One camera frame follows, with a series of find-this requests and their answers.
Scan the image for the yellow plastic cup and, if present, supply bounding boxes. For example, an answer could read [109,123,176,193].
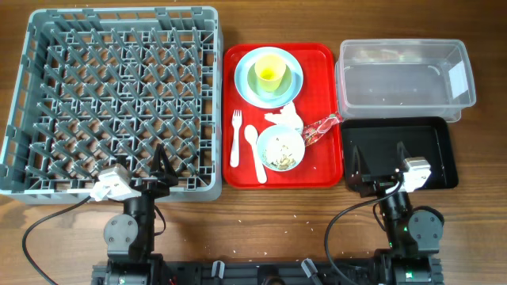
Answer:
[254,54,287,92]

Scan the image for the light green small bowl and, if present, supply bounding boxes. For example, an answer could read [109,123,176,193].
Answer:
[247,66,292,101]

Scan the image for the grey plastic dishwasher rack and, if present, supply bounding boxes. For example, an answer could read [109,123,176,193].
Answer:
[1,6,223,204]

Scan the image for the red plastic serving tray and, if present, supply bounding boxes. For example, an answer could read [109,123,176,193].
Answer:
[223,43,343,189]

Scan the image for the red snack wrapper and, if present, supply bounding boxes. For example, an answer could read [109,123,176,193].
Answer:
[302,112,343,146]

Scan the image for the black waste tray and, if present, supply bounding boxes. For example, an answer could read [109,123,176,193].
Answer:
[341,117,459,192]

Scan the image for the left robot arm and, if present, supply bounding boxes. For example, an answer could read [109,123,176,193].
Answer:
[92,144,178,285]

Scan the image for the white napkin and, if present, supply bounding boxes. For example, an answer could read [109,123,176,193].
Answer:
[265,101,303,135]

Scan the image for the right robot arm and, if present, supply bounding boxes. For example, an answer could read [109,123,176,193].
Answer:
[350,142,444,284]

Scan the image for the white plastic fork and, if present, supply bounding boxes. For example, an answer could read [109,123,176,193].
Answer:
[230,109,242,168]

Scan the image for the light blue plate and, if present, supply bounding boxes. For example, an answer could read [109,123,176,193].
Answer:
[234,47,303,109]

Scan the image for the white plastic spoon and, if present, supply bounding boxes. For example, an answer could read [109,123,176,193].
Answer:
[244,124,267,184]

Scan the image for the clear plastic waste bin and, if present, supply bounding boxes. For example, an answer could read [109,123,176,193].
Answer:
[335,39,477,122]

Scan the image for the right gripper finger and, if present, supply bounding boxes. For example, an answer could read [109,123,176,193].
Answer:
[351,146,371,177]
[396,141,411,171]

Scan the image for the rice food scraps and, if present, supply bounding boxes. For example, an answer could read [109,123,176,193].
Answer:
[264,137,295,170]

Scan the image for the light blue bowl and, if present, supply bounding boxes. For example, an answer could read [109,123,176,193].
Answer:
[256,125,306,172]

